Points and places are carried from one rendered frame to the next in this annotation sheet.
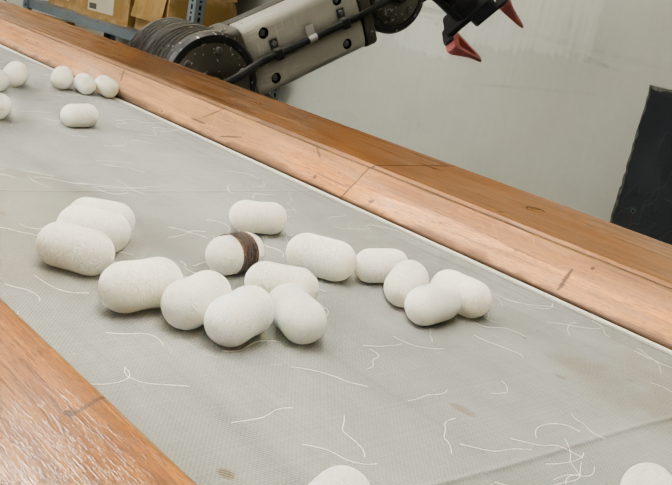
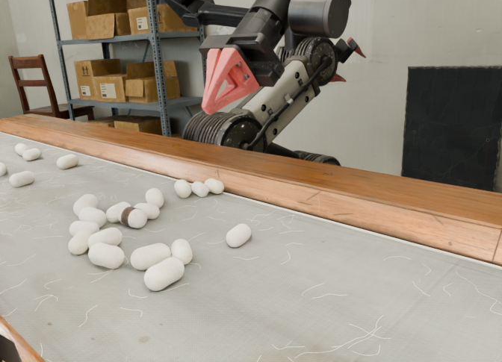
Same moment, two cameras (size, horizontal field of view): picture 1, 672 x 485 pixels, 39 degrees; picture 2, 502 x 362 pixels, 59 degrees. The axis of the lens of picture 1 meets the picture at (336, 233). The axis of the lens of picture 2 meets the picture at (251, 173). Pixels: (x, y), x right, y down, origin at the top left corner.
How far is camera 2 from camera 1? 0.39 m
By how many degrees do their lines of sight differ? 4
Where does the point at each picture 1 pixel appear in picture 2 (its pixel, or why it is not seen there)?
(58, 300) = not seen: outside the picture
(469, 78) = not seen: hidden behind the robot
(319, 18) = (290, 89)
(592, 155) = (385, 108)
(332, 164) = (460, 230)
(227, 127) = (335, 206)
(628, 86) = (396, 69)
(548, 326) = not seen: outside the picture
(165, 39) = (208, 128)
